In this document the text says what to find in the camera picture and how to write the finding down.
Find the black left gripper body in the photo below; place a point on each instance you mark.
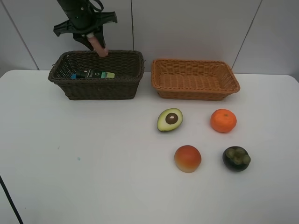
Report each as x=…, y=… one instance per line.
x=84, y=22

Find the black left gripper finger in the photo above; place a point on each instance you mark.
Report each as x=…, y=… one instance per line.
x=83, y=40
x=98, y=34

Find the pink small bottle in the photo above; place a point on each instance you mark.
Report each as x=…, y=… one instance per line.
x=101, y=51

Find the dark green pump bottle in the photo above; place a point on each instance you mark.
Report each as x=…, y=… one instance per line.
x=83, y=74

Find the avocado half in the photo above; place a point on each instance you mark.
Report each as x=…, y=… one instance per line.
x=169, y=120

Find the orange mandarin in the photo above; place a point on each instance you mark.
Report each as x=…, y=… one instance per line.
x=223, y=121

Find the red yellow peach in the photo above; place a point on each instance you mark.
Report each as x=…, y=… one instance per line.
x=187, y=158

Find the dark purple mangosteen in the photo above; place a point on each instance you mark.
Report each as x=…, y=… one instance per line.
x=236, y=158

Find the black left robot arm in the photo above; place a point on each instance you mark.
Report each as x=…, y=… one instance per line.
x=74, y=5

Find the dark brown wicker basket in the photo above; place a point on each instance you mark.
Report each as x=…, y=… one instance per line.
x=128, y=67

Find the orange wicker basket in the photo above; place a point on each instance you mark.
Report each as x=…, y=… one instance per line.
x=193, y=79

